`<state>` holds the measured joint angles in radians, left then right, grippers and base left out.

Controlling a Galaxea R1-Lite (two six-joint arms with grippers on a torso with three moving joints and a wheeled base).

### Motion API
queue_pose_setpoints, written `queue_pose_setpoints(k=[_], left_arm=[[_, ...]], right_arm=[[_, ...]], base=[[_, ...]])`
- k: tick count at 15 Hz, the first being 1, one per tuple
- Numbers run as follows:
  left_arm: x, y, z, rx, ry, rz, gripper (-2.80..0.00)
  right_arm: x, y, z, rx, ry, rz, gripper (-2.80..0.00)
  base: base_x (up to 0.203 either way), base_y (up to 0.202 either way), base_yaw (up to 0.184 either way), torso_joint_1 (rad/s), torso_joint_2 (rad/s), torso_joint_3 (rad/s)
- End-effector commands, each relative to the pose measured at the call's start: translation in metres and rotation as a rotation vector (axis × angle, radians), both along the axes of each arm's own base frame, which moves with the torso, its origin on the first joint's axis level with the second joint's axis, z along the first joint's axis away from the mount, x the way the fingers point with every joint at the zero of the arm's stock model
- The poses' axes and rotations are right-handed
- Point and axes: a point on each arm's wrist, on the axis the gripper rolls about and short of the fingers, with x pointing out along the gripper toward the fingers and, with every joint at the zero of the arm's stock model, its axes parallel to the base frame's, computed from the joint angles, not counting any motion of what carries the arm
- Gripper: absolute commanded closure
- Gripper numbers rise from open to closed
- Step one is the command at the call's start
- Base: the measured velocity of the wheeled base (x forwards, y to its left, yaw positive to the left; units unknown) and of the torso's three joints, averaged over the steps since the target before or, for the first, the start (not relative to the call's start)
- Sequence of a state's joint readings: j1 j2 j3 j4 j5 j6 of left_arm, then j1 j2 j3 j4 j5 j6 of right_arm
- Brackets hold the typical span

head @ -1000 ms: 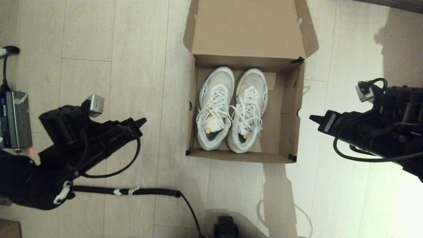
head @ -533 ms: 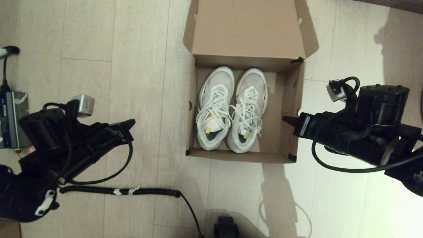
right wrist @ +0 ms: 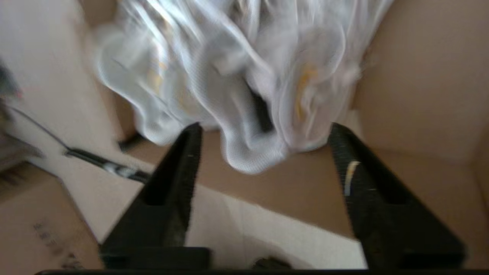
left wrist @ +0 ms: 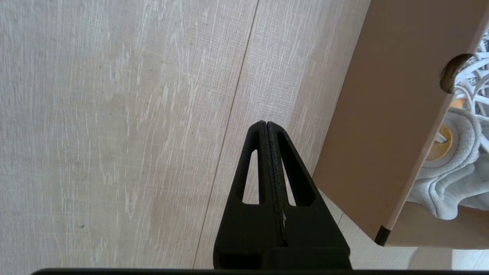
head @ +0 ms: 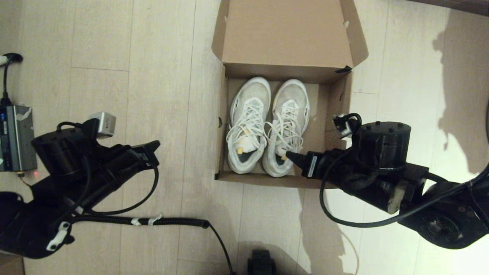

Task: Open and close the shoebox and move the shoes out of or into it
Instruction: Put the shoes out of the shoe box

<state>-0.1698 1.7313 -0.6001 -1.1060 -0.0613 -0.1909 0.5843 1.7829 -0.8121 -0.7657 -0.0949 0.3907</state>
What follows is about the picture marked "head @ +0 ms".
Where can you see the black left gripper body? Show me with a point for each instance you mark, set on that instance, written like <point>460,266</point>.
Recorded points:
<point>122,164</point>

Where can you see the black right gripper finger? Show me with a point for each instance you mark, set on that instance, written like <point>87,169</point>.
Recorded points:
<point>298,158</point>

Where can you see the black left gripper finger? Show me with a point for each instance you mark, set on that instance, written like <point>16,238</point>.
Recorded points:
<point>152,146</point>

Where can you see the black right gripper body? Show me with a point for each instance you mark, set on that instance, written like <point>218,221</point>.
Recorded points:
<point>332,168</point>

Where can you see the white mesh lace-up sneaker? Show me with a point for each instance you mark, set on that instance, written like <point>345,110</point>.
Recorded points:
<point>294,97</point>
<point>252,95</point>

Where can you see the brown cardboard shoe box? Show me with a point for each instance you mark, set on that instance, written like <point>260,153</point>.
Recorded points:
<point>282,34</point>

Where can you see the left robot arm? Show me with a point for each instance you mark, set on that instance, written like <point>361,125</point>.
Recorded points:
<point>26,221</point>

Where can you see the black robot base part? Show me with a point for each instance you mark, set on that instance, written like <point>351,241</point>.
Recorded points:
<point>261,263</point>

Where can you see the grey power supply unit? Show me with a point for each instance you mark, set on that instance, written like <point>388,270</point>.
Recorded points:
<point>19,137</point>

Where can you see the printed brown cardboard carton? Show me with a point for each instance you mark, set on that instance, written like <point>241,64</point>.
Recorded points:
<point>11,267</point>

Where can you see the dark wooden furniture edge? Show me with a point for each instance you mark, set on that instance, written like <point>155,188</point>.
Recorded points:
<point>458,5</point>

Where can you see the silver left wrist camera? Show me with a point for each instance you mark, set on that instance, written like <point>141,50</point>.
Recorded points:
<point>105,124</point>

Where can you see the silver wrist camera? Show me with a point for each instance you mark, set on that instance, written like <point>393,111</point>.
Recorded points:
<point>105,124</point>
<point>345,126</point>

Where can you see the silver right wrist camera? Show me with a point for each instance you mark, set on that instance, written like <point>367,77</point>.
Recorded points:
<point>345,126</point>

